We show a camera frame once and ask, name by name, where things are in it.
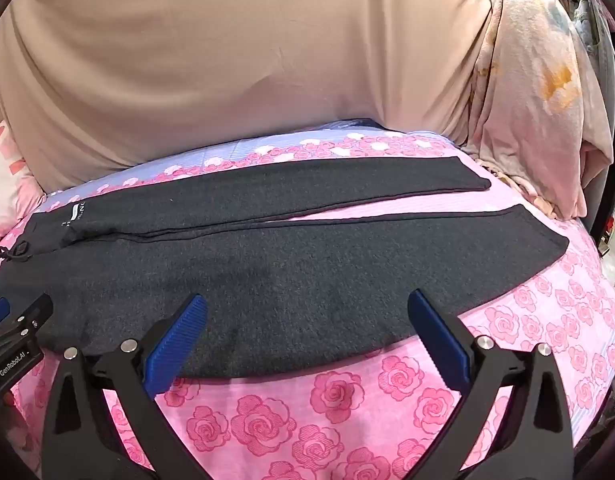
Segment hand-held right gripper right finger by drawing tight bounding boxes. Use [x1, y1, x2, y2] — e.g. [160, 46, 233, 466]
[407, 289, 574, 480]

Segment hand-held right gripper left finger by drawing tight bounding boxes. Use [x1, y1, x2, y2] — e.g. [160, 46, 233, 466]
[42, 294, 209, 480]

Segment dark grey pants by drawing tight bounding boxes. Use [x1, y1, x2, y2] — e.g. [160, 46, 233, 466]
[0, 156, 571, 380]

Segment pink rose print bed sheet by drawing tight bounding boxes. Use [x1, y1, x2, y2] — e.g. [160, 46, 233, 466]
[0, 119, 615, 480]

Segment pink and white pillow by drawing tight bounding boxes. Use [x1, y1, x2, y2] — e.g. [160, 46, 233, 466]
[0, 120, 48, 251]

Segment pale pink floral quilt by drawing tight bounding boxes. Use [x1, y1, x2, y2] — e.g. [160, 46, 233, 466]
[460, 0, 615, 218]

